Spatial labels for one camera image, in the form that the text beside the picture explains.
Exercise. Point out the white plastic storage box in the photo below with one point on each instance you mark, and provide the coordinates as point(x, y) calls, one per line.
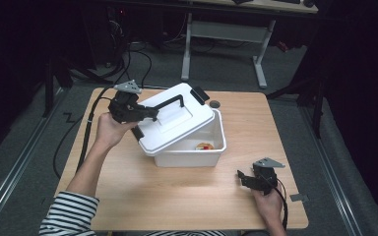
point(190, 159)

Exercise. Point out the dark computer tower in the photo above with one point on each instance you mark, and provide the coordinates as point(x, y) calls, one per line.
point(106, 32)

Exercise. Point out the black stand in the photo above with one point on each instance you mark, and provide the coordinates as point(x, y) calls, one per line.
point(54, 85)
point(311, 98)

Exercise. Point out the person's left hand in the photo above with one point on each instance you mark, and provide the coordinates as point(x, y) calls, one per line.
point(110, 131)

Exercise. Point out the grey tape piece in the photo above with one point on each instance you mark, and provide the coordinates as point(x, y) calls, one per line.
point(299, 197)

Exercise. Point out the metal floor rail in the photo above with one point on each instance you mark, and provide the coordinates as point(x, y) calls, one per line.
point(331, 173)
point(16, 164)

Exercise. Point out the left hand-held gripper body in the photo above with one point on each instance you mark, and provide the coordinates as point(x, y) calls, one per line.
point(124, 106)

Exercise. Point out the round golden pastry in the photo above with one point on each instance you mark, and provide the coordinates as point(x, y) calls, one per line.
point(205, 146)

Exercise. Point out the black white striped shirt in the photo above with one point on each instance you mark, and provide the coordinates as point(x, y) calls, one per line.
point(69, 213)

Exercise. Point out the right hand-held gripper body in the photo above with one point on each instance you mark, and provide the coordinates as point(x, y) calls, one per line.
point(265, 177)

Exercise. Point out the small red object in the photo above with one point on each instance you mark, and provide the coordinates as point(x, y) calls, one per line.
point(283, 46)

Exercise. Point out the person's right hand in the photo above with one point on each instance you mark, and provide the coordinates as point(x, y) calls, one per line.
point(270, 206)

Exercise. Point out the desk with white legs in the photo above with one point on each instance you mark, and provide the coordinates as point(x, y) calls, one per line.
point(226, 31)

